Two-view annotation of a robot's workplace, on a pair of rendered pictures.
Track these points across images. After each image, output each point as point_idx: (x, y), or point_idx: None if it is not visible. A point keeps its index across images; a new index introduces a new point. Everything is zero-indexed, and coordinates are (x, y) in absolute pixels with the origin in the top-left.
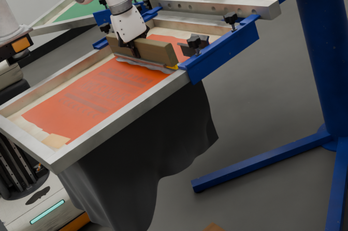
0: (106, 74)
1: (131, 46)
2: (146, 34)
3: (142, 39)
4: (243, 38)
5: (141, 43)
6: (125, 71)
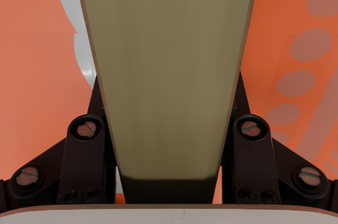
0: (311, 143)
1: (271, 142)
2: (27, 163)
3: (149, 117)
4: None
5: (246, 37)
6: (272, 83)
